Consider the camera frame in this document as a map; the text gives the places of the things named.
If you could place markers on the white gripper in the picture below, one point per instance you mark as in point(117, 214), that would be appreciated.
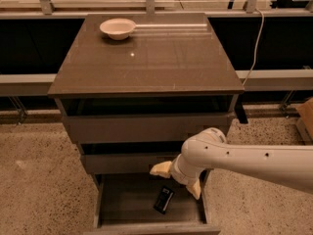
point(178, 173)

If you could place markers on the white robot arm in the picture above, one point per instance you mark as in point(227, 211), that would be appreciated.
point(290, 166)

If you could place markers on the bottom grey open drawer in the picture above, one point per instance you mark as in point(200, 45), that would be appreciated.
point(125, 206)

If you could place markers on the top grey drawer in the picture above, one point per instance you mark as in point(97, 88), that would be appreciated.
point(151, 128)

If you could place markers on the middle grey drawer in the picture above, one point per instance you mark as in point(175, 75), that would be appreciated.
point(124, 163)

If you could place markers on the grey drawer cabinet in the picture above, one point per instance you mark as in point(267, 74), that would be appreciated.
point(171, 64)

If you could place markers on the cardboard box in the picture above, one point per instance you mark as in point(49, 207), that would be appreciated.
point(305, 122)

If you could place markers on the white paper bowl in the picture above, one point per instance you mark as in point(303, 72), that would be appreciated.
point(117, 29)

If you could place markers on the metal window railing frame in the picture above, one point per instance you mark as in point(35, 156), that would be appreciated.
point(150, 4)

